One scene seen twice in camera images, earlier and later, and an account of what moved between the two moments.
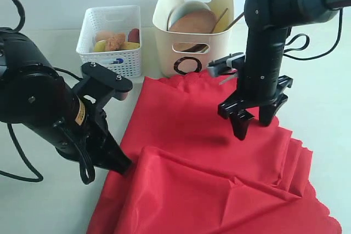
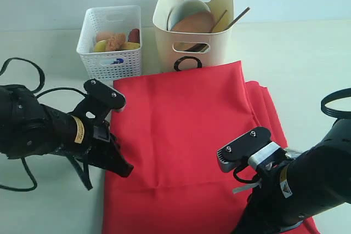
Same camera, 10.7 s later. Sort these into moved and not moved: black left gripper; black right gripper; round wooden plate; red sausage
Moved: black right gripper
Not moved: black left gripper; round wooden plate; red sausage
